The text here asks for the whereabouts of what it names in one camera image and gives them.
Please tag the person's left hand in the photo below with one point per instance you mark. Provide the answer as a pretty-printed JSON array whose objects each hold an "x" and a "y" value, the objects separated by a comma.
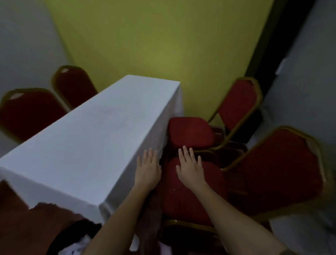
[{"x": 148, "y": 173}]

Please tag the person's right hand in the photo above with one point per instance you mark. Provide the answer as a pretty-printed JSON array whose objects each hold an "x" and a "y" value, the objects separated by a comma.
[{"x": 191, "y": 173}]

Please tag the red padded gold-frame chair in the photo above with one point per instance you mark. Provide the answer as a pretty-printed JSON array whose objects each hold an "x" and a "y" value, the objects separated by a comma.
[
  {"x": 76, "y": 86},
  {"x": 29, "y": 115},
  {"x": 278, "y": 170},
  {"x": 189, "y": 131}
]

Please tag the person's right forearm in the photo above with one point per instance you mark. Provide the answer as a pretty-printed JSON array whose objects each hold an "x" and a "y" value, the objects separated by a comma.
[{"x": 236, "y": 223}]

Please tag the person's left forearm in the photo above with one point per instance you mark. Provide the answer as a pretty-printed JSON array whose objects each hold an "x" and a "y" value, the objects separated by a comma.
[{"x": 118, "y": 226}]

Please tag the black trash bin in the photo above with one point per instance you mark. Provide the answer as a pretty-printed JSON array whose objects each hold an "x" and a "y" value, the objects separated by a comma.
[{"x": 65, "y": 231}]

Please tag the white tablecloth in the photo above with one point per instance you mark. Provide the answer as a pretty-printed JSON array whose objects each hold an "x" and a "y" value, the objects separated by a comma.
[{"x": 92, "y": 131}]

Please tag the white vertical blinds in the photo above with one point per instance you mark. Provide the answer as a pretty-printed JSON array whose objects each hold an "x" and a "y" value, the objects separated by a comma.
[{"x": 315, "y": 78}]

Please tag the white wall switch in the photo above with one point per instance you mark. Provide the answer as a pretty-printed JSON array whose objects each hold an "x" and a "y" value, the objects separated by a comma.
[{"x": 281, "y": 67}]

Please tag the black window frame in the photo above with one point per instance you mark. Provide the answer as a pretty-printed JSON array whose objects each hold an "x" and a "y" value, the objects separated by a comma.
[{"x": 283, "y": 26}]

